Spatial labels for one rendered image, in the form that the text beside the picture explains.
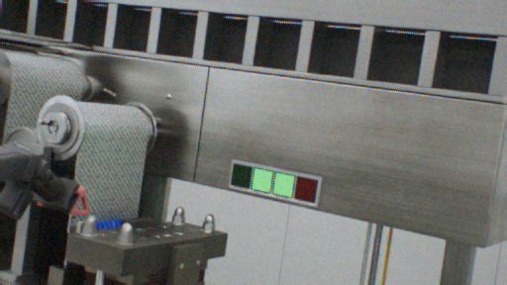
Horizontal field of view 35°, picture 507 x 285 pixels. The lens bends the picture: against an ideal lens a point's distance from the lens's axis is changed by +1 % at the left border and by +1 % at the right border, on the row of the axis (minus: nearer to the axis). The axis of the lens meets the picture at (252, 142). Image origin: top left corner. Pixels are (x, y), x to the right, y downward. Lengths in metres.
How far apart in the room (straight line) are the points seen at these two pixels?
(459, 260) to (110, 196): 0.83
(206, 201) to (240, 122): 2.91
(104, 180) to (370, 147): 0.63
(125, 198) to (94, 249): 0.26
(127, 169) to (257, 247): 2.76
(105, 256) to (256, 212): 2.97
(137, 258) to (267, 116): 0.47
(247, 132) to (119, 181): 0.33
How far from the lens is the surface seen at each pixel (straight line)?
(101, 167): 1.89
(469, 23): 1.75
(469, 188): 1.72
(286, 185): 1.88
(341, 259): 4.42
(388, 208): 1.78
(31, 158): 1.62
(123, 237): 1.73
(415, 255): 4.26
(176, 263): 1.83
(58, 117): 1.84
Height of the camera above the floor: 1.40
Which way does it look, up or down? 4 degrees down
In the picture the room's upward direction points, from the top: 8 degrees clockwise
